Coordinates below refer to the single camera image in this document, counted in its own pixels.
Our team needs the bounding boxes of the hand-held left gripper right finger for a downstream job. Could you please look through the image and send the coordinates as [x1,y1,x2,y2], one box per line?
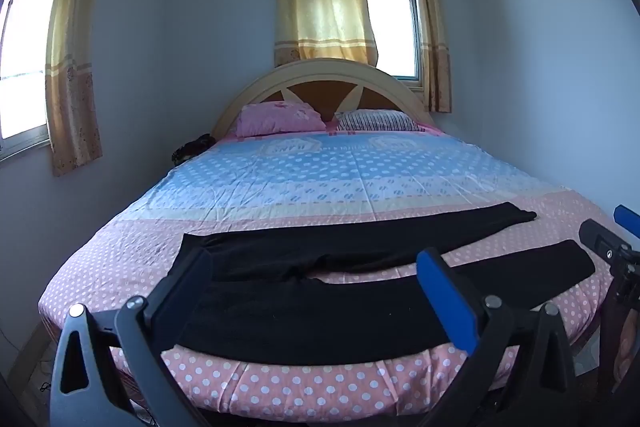
[416,248,581,427]

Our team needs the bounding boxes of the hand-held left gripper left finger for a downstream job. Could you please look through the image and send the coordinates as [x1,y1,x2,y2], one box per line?
[48,248,216,427]

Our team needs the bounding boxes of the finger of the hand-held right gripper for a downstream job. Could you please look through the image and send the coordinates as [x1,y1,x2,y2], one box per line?
[614,204,640,240]
[579,219,632,264]

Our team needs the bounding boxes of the black pants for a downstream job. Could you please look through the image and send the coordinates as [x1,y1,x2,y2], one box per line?
[172,202,596,367]

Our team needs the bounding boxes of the black bag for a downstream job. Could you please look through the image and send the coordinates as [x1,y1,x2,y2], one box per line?
[171,133,217,166]

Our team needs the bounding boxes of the polka dot bed sheet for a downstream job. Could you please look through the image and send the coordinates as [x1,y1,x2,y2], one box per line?
[39,129,621,423]

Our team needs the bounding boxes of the pink pillow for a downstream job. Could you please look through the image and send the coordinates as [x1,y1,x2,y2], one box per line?
[235,102,328,138]

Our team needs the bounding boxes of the striped pillow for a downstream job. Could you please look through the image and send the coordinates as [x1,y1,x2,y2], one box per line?
[334,109,421,132]

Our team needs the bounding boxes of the arched wooden headboard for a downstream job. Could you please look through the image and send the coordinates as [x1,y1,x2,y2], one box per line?
[212,58,435,138]

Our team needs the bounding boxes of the wide yellow patterned curtain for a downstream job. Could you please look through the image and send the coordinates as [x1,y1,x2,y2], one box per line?
[45,0,117,178]

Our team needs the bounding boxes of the narrow yellow patterned curtain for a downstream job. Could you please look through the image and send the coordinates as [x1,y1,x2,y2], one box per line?
[404,0,453,114]

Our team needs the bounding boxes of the window behind headboard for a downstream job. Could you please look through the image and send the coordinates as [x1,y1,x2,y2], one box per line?
[359,0,423,88]

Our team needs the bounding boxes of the large side window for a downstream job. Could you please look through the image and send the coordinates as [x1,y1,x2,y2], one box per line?
[0,0,76,162]

